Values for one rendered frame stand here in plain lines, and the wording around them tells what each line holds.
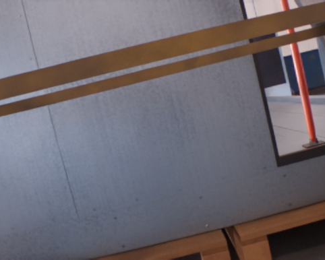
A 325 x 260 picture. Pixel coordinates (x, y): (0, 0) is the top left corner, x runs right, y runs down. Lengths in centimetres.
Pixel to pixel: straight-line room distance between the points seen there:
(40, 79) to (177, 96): 84
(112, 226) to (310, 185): 80
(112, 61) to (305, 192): 111
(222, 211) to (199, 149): 26
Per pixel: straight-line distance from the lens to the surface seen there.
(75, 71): 52
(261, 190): 141
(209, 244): 133
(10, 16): 145
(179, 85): 130
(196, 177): 134
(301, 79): 148
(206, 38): 53
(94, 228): 142
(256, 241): 136
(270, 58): 616
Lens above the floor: 72
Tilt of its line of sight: 4 degrees down
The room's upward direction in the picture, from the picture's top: 14 degrees counter-clockwise
